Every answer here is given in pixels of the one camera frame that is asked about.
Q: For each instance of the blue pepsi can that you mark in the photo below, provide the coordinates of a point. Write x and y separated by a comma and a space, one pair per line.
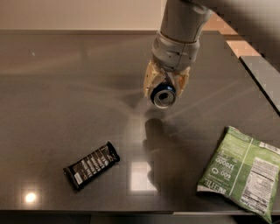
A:
163, 96

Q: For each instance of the green chip bag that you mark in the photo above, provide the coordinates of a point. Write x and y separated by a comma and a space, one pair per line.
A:
245, 171

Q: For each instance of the black snack bar wrapper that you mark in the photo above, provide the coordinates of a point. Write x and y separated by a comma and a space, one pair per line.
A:
91, 166

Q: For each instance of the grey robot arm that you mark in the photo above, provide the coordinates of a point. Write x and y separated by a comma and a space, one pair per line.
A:
258, 21

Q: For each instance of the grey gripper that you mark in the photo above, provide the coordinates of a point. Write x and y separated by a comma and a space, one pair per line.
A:
174, 55

